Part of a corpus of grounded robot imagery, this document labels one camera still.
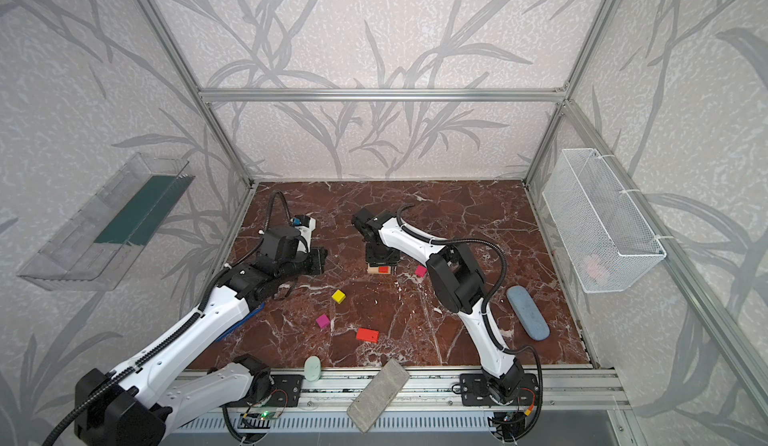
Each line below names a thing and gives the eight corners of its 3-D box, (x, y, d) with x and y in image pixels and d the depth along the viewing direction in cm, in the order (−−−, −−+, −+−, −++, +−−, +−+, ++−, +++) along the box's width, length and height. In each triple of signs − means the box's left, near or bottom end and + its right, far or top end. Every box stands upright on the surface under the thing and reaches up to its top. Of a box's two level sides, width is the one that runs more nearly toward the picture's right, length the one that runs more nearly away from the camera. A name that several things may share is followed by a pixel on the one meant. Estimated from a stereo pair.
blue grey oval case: (532, 344, 83) (536, 340, 80) (504, 291, 92) (507, 287, 90) (550, 337, 84) (554, 334, 81) (520, 286, 93) (523, 282, 91)
